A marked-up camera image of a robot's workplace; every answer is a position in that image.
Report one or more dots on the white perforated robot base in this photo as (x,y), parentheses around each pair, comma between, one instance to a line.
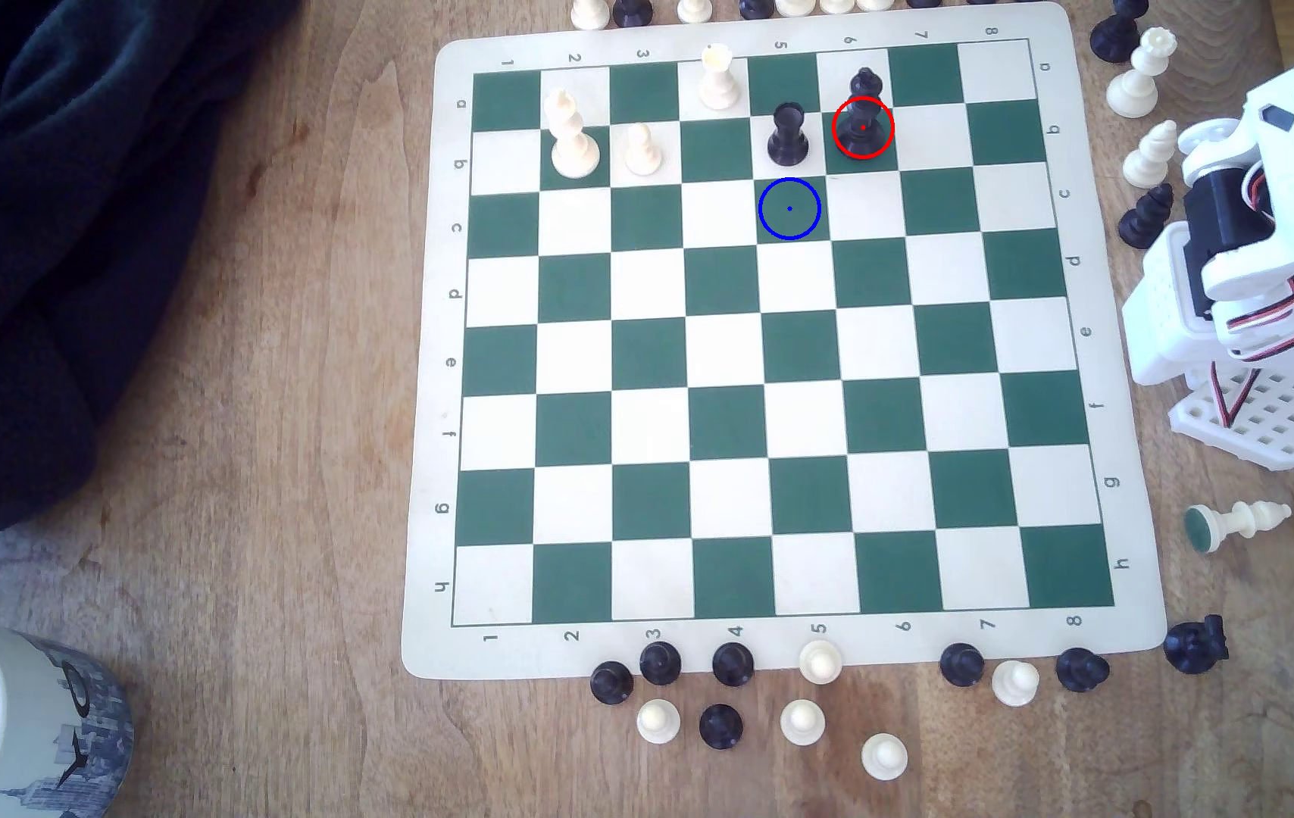
(1272,426)

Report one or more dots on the black bishop chess piece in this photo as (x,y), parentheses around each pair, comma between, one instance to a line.
(863,123)

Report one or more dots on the white bishop with green felt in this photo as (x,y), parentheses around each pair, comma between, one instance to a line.
(1238,525)

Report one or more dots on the black rook chess piece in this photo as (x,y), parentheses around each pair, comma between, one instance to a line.
(789,139)

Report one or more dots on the white bishop on board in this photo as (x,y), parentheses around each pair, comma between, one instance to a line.
(573,145)

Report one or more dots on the white rook chess piece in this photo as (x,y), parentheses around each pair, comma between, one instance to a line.
(719,82)

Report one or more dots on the dark navy cloth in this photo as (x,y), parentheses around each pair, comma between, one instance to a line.
(45,227)

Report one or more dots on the white mug with skyline print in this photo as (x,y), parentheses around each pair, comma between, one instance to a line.
(45,727)

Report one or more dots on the black pawn chess piece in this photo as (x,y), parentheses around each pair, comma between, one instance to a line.
(721,726)
(961,664)
(732,664)
(660,662)
(756,7)
(1081,669)
(632,11)
(611,682)

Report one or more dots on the green and white chess mat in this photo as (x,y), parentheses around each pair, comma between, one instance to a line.
(715,454)

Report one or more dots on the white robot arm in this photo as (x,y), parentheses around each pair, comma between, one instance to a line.
(1283,205)

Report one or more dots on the black queen chess piece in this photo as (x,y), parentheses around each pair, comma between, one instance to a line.
(1119,34)

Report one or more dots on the white bishop chess piece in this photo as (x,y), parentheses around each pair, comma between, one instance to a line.
(1151,156)

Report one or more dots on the white queen chess piece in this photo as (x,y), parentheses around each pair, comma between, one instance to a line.
(1140,77)

